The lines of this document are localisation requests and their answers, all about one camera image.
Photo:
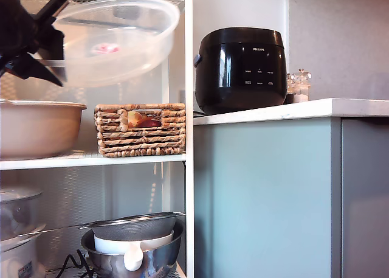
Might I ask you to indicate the black Philips rice cooker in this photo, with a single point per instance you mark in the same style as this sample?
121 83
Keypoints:
225 80

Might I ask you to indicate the white rice cooker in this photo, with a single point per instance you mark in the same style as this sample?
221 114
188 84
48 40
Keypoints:
16 258

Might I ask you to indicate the white plastic scoop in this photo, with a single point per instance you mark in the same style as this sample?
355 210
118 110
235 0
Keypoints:
132 258

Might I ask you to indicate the white stone countertop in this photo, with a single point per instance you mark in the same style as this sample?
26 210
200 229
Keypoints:
273 110

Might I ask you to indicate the yellow onion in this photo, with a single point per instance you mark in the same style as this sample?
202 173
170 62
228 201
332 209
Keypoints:
133 118

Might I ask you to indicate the woven wicker basket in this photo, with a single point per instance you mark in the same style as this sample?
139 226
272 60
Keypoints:
141 141

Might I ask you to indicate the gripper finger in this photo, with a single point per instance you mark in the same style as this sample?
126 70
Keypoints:
53 42
28 66

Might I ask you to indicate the white metal shelf unit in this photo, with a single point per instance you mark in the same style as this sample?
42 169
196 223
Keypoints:
189 138

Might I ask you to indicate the clear plastic microwave lid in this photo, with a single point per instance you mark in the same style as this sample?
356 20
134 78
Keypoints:
121 34

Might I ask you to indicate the grey-blue kitchen cabinet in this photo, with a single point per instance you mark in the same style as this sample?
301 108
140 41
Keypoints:
267 199

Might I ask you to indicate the stainless steel mixing bowl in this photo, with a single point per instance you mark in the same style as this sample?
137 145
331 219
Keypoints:
156 259

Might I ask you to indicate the red apple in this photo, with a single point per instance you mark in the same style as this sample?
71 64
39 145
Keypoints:
150 123

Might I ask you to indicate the metal mesh strainer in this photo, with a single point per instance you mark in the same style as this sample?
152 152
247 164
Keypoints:
135 226

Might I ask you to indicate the glass pepper mill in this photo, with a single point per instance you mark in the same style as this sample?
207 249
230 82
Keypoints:
290 89

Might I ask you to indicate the white ceramic bowl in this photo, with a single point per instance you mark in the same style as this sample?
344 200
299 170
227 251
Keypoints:
108 244

